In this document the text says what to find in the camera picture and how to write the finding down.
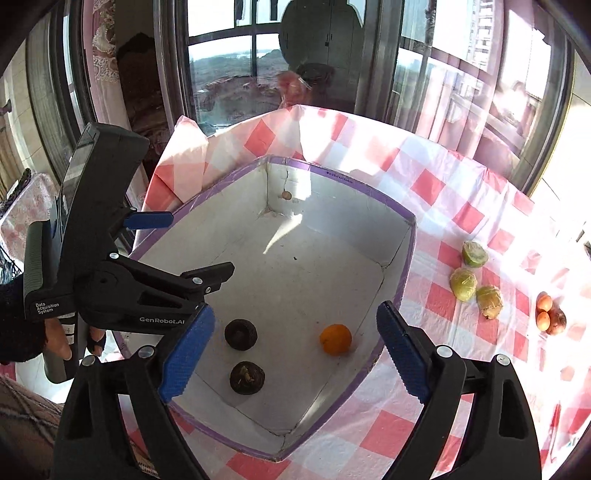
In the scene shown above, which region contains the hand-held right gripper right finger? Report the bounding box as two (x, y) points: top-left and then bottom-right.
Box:
(376, 300), (542, 480)

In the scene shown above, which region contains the dark red round fruit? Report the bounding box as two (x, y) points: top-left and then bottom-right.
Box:
(547, 306), (568, 335)

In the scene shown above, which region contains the brown plaid clothing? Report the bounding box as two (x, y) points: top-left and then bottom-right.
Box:
(0, 374), (65, 480)

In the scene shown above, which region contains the white box with purple rim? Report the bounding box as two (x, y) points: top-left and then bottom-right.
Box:
(113, 155), (419, 462)

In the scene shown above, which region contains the pink checked tablecloth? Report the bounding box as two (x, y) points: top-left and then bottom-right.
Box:
(117, 104), (591, 480)

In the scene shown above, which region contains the person's left hand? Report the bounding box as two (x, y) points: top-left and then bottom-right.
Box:
(0, 276), (108, 365)

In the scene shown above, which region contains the dark wooden furniture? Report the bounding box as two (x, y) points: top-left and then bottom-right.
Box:
(115, 32), (160, 139)

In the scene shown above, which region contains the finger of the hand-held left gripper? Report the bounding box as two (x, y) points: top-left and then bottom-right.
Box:
(108, 251), (236, 305)
(122, 208), (175, 230)

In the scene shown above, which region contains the yellow apple half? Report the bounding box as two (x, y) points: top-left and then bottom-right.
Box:
(476, 285), (502, 320)
(450, 268), (478, 303)

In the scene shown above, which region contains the green apple half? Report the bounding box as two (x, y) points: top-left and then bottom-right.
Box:
(462, 240), (489, 268)

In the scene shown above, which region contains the pink lace curtain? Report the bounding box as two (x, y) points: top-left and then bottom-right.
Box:
(83, 0), (127, 134)

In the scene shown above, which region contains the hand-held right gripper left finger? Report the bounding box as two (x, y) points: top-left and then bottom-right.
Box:
(54, 302), (218, 480)

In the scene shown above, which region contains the dark brown round fruit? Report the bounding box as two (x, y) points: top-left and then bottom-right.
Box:
(229, 361), (266, 395)
(224, 318), (258, 352)

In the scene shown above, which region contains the pink floral cloth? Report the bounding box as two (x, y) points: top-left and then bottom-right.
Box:
(0, 173), (58, 273)

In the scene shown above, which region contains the dark window frame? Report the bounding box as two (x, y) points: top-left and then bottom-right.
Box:
(28, 0), (578, 195)

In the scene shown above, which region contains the pink plastic bag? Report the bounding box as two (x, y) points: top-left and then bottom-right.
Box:
(277, 69), (315, 109)

